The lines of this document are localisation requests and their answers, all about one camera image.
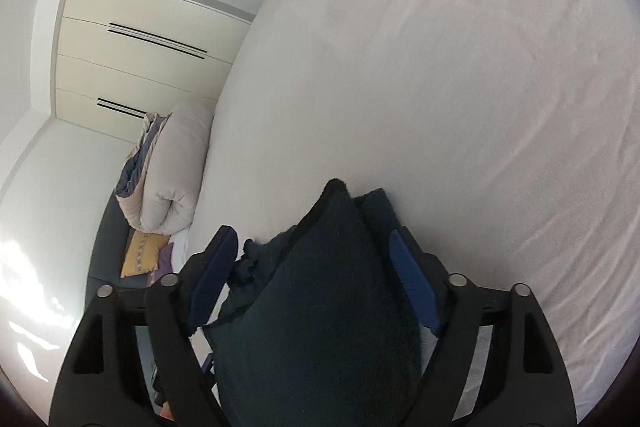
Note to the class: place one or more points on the bed with white sheet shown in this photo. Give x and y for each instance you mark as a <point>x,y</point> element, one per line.
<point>450,107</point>

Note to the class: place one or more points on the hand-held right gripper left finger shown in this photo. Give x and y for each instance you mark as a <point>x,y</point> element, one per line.
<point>212,277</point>

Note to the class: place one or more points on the rolled beige duvet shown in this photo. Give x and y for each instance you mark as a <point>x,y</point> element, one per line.
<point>175,167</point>

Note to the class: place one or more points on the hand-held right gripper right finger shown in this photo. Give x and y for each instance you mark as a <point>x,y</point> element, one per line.
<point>412,277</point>

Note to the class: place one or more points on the dark green sweater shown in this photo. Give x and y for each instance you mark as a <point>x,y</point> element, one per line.
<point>320,307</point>

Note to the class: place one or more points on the yellow patterned pillow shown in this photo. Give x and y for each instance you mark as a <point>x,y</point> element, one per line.
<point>142,254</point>

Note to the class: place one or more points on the white pillow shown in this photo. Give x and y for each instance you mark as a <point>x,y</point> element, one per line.
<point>181,244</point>

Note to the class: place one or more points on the cream wardrobe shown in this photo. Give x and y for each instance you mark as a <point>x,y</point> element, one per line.
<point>125,62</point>

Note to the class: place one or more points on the purple patterned pillow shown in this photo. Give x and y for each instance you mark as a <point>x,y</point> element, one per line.
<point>164,259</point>

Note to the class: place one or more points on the grey upholstered headboard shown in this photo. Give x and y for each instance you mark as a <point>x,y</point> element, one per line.
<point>107,257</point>

